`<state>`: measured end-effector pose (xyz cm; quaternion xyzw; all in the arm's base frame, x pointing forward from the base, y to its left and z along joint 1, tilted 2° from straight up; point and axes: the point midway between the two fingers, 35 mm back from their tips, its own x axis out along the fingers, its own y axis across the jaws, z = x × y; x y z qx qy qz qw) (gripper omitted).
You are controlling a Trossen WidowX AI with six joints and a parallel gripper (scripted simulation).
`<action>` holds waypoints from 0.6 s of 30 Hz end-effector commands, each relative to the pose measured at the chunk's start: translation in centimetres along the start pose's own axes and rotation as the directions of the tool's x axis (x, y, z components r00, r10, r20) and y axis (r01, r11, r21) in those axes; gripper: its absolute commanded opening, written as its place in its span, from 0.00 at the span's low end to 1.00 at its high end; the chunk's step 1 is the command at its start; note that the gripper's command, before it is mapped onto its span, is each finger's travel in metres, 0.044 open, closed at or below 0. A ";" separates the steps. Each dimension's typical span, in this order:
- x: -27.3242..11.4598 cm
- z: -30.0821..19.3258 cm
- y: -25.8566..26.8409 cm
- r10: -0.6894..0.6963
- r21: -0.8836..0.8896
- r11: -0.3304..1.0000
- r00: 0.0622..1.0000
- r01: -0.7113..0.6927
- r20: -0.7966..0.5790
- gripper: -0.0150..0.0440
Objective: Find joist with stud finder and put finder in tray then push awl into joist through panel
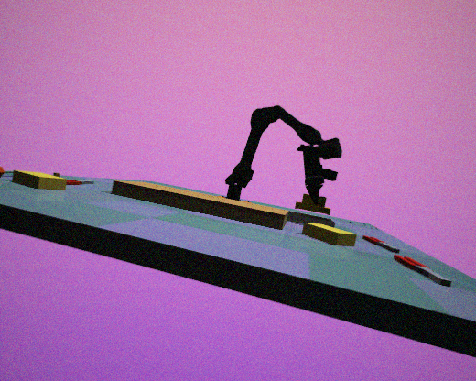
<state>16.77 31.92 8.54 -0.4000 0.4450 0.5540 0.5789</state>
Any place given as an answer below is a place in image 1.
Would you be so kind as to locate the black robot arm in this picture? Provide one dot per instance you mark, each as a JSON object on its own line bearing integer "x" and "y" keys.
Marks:
{"x": 260, "y": 120}

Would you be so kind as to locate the tan floor panel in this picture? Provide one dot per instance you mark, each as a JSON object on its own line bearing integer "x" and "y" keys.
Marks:
{"x": 199, "y": 202}

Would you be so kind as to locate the yellow rectangular block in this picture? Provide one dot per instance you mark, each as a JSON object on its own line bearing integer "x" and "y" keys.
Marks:
{"x": 329, "y": 234}
{"x": 39, "y": 180}

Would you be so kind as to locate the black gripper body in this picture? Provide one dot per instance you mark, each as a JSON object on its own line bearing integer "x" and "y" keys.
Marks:
{"x": 312, "y": 176}

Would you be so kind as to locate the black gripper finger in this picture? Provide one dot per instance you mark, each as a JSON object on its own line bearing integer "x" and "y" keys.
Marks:
{"x": 314, "y": 193}

